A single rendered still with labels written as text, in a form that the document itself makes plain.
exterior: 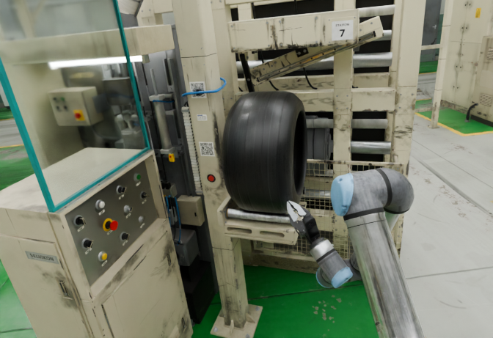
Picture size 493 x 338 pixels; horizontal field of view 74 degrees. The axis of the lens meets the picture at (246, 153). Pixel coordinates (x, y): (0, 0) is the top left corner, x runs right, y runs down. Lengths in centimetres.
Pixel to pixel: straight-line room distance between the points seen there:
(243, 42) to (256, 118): 48
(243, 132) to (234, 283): 101
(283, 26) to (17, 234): 136
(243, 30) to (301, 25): 28
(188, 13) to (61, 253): 103
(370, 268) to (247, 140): 67
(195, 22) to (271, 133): 57
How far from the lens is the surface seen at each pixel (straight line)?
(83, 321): 153
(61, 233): 126
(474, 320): 258
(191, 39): 150
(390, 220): 117
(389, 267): 98
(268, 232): 164
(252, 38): 167
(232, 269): 197
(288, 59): 178
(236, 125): 136
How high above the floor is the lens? 178
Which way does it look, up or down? 22 degrees down
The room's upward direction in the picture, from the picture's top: 6 degrees counter-clockwise
